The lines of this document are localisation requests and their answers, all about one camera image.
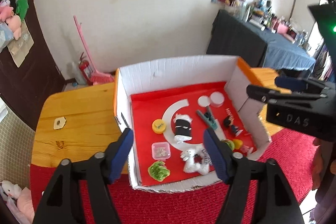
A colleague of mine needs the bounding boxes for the blue-covered side table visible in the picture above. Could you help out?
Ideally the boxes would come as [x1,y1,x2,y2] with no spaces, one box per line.
[206,10,315,75]

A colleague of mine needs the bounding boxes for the green yarn scrunchie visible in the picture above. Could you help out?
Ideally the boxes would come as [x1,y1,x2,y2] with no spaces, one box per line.
[222,139,235,151]
[147,161,170,182]

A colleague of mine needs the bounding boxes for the red knitted table cloth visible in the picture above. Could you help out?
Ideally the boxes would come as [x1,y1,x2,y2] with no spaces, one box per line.
[29,127,320,224]

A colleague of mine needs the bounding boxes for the red fire extinguisher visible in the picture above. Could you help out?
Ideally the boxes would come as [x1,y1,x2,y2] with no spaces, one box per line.
[79,52,93,86]

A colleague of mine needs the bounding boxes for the green plush on door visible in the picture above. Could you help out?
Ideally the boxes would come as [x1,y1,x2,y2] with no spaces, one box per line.
[15,0,29,21]

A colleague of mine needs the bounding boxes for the pink broom handle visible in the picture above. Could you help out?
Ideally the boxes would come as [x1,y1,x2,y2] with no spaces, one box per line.
[73,15,114,85]

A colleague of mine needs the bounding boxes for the white round tin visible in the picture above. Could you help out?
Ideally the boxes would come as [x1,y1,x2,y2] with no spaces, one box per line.
[210,92,225,107]

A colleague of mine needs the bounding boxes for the white plush rabbit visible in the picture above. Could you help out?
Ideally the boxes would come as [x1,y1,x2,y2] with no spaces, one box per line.
[181,145,212,176]

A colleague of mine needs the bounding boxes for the orange cardboard box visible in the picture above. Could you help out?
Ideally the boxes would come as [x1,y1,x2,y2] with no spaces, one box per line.
[113,55,271,193]

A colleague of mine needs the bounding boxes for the pink figurine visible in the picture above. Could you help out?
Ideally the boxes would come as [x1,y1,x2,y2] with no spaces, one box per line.
[240,144,254,156]

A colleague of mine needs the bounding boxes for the yellow small toy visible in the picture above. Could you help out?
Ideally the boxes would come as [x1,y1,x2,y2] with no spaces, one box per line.
[232,139,243,149]

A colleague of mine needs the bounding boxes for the black-haired doll figurine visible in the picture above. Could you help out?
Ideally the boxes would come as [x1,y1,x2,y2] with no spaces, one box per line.
[223,116,243,136]

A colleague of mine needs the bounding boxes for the teal clothes peg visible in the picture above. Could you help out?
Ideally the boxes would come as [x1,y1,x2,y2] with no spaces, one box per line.
[197,106,218,130]

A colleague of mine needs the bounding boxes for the person's right hand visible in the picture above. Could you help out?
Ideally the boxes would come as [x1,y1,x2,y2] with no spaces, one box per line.
[311,138,323,190]

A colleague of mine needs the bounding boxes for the dark brown door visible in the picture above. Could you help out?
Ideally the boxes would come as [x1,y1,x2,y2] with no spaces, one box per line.
[1,0,66,130]

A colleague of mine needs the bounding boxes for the yellow round cap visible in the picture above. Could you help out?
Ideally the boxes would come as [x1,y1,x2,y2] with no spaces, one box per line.
[151,119,166,134]

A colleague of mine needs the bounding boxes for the pink plush toys on door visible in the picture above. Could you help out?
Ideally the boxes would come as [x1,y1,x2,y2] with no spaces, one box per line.
[1,0,22,40]

